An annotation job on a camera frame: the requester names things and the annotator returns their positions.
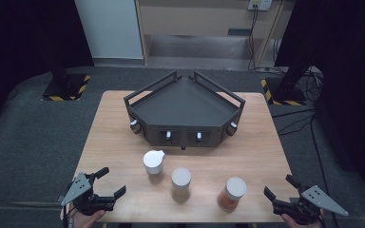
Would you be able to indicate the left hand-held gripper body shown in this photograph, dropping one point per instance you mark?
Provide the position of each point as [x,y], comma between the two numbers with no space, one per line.
[81,193]

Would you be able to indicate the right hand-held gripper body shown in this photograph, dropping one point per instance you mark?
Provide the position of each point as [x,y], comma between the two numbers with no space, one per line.
[310,204]

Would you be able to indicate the spice jar with spout lid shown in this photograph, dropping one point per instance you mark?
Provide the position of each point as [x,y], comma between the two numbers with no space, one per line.
[153,161]

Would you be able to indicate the tan spice jar round lid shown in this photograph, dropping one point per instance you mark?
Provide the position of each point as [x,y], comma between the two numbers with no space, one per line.
[181,182]

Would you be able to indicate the black corner shelf rack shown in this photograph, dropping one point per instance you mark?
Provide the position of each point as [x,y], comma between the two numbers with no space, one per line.
[183,110]

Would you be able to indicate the person's right hand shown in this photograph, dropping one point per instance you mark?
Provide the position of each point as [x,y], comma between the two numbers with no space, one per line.
[293,222]

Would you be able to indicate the person's left hand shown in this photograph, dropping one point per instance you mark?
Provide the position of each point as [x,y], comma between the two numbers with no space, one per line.
[87,220]

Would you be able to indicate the orange spice jar round lid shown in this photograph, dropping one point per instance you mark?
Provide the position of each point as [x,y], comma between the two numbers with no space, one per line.
[233,193]

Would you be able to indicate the black stand with striped base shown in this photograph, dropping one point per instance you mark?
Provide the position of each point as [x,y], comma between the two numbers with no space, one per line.
[286,90]
[65,87]

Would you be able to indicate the dark curtain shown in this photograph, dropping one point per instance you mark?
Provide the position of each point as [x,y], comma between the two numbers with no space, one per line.
[351,79]
[12,47]

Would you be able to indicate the white panel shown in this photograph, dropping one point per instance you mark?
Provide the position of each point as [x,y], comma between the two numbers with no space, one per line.
[109,28]

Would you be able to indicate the light wooden cabinet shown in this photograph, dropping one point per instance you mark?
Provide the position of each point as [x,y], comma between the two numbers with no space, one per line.
[199,22]

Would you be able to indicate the wall power socket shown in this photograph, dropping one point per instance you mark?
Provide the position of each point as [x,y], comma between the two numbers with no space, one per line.
[259,4]

